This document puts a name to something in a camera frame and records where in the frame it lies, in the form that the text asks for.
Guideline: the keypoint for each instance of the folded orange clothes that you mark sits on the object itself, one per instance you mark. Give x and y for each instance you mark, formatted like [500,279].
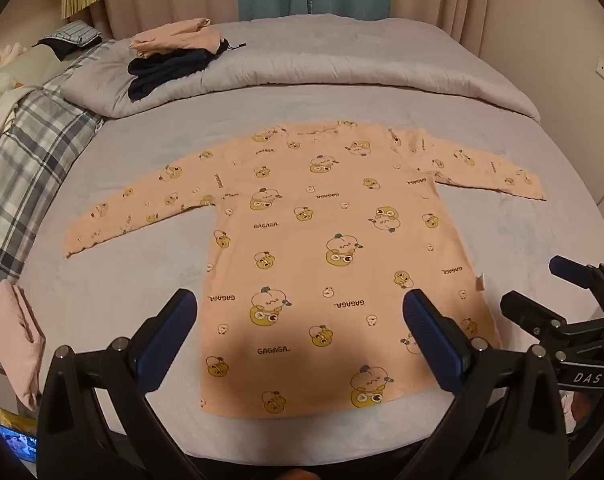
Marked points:
[171,37]

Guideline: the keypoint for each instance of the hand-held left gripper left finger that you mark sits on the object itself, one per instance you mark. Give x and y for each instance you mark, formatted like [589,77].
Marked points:
[166,340]

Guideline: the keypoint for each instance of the grid pattern pillow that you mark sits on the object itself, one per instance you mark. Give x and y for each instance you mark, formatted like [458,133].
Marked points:
[74,32]

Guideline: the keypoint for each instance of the grey quilt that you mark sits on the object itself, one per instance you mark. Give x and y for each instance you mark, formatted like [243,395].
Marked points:
[332,60]

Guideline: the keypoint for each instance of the bed with pale sheet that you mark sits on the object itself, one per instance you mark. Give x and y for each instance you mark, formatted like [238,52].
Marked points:
[131,270]

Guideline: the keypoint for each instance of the orange cartoon print shirt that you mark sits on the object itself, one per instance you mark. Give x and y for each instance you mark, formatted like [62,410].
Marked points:
[302,240]

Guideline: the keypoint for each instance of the dark navy clothes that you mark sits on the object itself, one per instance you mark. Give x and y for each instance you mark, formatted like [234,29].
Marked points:
[166,72]

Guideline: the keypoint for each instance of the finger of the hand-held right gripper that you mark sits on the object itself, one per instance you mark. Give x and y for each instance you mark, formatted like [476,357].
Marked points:
[574,270]
[532,312]

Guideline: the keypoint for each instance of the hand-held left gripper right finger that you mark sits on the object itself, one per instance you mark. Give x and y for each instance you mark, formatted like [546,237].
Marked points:
[429,340]

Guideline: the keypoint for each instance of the plaid bed cover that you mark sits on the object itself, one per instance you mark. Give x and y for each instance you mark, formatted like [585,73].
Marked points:
[31,160]

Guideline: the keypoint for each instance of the yellow packet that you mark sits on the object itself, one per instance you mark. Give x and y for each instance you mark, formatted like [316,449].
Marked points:
[14,416]

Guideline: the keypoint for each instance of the folded pink cloth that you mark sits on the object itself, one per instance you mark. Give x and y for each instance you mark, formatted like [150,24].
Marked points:
[11,335]

